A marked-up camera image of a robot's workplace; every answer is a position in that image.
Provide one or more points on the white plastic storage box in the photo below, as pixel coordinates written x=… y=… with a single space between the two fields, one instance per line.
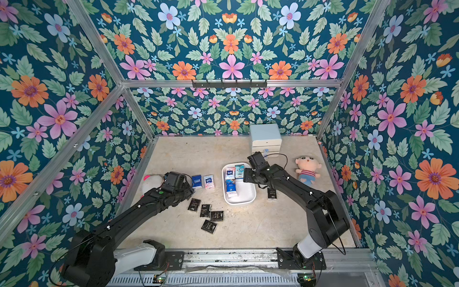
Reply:
x=246 y=192

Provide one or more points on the pink bald baby doll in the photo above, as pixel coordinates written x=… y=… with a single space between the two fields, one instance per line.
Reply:
x=308 y=170

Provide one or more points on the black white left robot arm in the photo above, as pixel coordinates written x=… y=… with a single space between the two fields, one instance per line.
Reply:
x=95 y=257

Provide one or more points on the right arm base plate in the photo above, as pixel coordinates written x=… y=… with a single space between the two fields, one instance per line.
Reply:
x=294 y=260

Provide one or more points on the pale blue mini drawer chest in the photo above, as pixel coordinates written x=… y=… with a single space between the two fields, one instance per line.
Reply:
x=266 y=138

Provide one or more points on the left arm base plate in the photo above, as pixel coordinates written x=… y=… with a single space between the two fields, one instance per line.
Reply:
x=167 y=260

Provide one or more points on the pink white striped plush toy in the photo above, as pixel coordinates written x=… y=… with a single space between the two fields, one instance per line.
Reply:
x=151 y=182

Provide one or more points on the black Face tissue pack right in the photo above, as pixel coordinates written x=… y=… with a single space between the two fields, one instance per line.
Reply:
x=217 y=216

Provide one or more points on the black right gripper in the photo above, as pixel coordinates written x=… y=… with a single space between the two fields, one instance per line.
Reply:
x=249 y=176

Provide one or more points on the pink floral Tempo tissue pack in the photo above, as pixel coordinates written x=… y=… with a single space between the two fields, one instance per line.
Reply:
x=209 y=182

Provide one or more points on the blue floral tissue pack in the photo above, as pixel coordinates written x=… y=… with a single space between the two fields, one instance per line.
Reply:
x=231 y=189

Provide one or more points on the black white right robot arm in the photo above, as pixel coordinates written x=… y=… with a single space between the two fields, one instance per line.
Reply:
x=326 y=218

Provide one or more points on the black wall hook rail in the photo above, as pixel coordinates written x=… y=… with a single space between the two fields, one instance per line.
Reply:
x=229 y=84

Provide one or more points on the dark blue Tempo tissue pack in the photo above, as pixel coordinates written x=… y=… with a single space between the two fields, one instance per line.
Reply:
x=197 y=182

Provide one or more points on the black Face tissue pack far-right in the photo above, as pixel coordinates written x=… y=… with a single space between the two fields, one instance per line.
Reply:
x=272 y=194

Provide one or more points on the teal cartoon tissue pack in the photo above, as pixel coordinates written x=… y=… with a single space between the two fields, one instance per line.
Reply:
x=239 y=171

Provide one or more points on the black Face tissue pack bottom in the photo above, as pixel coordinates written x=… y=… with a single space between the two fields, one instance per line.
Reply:
x=209 y=226

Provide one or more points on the black Face tissue pack middle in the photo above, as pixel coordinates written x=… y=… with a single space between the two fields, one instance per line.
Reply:
x=205 y=211

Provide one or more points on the white ventilation grille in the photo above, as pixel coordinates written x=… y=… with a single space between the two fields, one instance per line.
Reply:
x=206 y=280

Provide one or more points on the black Face tissue pack upper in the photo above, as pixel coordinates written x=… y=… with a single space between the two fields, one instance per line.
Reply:
x=194 y=205

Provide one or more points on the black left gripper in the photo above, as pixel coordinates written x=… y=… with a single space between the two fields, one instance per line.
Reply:
x=189 y=190

